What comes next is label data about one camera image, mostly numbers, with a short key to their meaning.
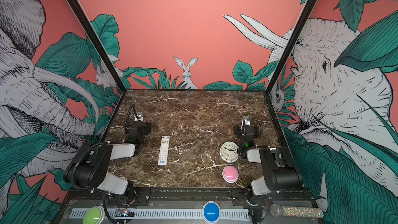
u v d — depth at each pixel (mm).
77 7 766
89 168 447
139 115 810
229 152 859
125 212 700
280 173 446
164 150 881
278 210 673
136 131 707
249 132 701
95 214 679
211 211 689
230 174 802
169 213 702
